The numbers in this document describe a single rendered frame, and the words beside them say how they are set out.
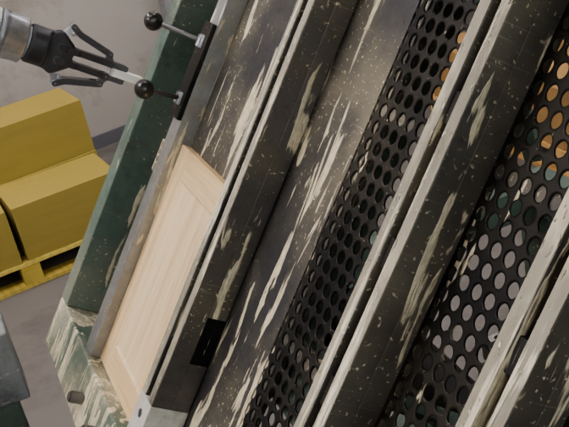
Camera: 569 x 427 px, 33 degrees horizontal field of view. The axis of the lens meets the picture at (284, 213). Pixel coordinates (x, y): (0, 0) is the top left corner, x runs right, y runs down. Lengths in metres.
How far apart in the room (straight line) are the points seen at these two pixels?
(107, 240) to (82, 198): 2.23
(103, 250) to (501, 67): 1.33
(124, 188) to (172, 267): 0.41
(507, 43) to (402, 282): 0.29
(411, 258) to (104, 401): 0.94
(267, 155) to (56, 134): 3.26
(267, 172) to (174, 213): 0.40
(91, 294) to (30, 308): 2.08
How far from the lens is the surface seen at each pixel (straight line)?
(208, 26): 1.92
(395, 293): 1.13
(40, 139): 4.71
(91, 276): 2.26
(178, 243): 1.83
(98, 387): 1.96
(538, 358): 0.91
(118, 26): 5.93
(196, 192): 1.81
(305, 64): 1.51
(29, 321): 4.26
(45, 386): 3.78
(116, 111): 6.01
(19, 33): 1.86
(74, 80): 1.92
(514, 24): 1.10
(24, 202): 4.41
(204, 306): 1.58
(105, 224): 2.22
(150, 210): 1.97
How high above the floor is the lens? 1.95
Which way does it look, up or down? 25 degrees down
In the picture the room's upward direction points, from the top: 12 degrees counter-clockwise
